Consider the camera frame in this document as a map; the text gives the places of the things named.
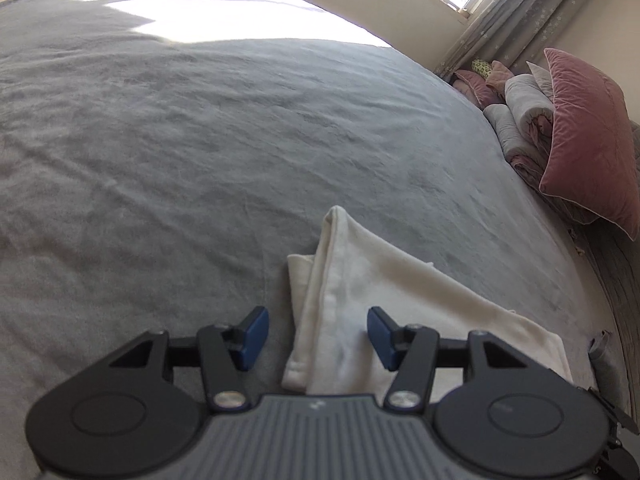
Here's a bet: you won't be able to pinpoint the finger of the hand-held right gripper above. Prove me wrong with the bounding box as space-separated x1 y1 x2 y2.
575 385 632 427
596 435 628 477

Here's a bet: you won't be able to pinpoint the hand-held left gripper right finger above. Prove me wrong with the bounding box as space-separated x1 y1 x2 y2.
367 306 553 412

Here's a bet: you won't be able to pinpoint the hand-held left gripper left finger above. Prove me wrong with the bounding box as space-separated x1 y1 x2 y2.
109 306 270 413

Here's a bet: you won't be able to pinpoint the cream long-sleeve shirt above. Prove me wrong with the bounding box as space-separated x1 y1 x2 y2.
280 205 573 396

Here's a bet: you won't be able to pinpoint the folded grey garment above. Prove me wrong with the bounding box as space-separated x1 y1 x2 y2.
587 330 627 411

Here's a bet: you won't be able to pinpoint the grey quilted headboard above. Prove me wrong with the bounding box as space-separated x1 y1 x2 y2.
565 120 640 376

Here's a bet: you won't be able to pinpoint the bed with grey sheet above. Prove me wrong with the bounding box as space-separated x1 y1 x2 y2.
0 0 626 480

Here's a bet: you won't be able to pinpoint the folded grey pink quilt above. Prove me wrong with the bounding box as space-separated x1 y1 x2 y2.
482 74 557 186

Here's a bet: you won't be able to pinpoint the small pink cushions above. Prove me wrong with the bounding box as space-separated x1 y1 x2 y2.
452 60 513 107

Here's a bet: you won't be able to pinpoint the large pink velvet pillow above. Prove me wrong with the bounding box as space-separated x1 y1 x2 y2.
537 47 640 240

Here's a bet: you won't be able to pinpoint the grey patterned curtain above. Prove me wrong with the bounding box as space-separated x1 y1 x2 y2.
432 0 621 78

